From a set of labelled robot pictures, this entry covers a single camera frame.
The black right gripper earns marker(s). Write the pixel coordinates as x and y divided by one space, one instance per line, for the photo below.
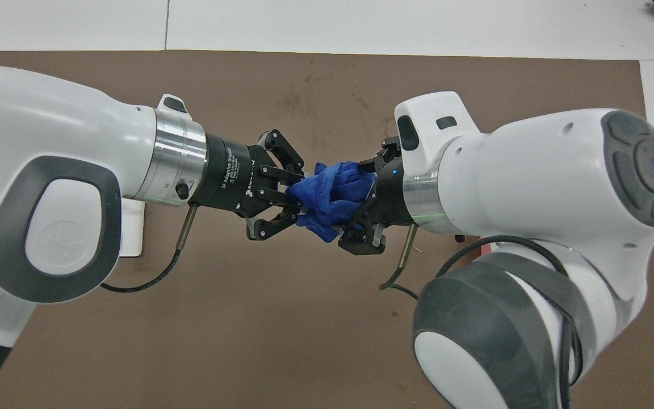
392 199

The brown table mat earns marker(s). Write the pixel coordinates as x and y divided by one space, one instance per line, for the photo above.
276 329

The blue towel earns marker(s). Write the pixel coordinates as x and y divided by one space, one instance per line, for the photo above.
332 196

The white towel rack base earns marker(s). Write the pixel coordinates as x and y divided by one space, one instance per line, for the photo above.
134 227

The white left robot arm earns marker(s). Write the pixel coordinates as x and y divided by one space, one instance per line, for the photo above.
49 170

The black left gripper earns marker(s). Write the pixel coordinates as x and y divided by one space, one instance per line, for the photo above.
227 173

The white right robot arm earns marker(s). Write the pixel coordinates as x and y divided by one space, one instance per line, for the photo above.
531 187

